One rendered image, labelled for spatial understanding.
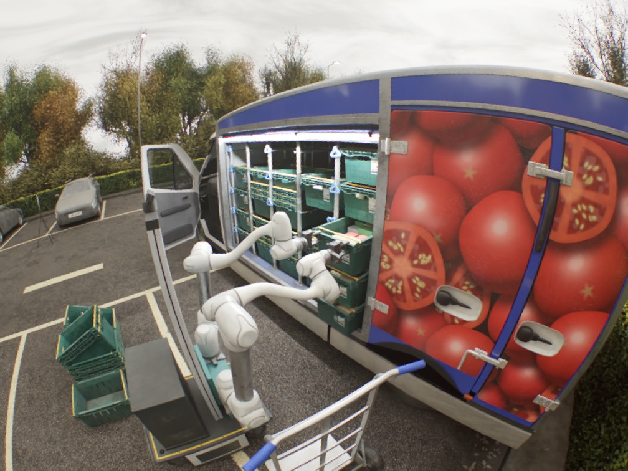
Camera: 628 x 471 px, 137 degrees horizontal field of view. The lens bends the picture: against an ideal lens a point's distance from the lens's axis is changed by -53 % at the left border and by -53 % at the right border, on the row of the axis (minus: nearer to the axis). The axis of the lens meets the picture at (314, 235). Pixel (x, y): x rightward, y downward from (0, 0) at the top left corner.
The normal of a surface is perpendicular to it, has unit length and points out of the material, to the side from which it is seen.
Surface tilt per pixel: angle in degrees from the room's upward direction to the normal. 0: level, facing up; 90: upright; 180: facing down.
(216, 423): 0
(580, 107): 90
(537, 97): 90
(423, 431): 0
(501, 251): 90
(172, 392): 0
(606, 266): 90
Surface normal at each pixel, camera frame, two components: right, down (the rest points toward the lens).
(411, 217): -0.74, 0.24
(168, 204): 0.89, 0.21
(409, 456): 0.00, -0.93
